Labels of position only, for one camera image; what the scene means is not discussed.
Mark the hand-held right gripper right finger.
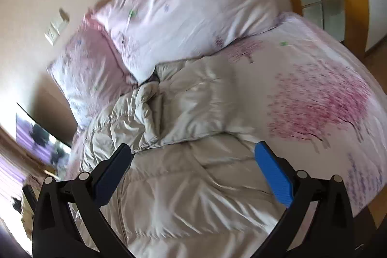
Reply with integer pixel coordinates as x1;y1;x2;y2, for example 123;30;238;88
251;141;356;258

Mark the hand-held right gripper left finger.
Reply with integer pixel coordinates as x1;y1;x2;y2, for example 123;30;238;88
32;143;135;258

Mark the pink floral bed sheet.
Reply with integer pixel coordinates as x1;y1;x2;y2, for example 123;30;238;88
65;12;383;216

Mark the small pink pillow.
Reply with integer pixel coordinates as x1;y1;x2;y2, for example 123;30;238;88
47;13;138;130

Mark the large white floral pillow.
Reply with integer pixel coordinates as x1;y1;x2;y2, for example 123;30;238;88
95;0;283;85

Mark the dark wall screen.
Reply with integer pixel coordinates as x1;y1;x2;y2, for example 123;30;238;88
15;102;73;169

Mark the white wall switch panel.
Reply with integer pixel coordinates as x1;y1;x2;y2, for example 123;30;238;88
44;8;71;44

